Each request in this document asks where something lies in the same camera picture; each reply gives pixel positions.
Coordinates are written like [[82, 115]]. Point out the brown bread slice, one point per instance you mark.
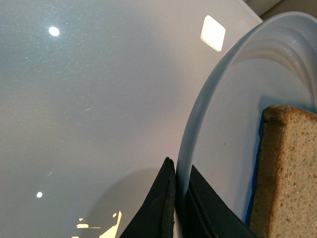
[[285, 200]]

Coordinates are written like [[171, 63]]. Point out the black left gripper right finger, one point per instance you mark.
[[203, 214]]

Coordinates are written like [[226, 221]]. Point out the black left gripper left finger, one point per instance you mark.
[[155, 218]]

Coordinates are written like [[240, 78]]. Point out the light blue round plate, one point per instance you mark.
[[275, 63]]

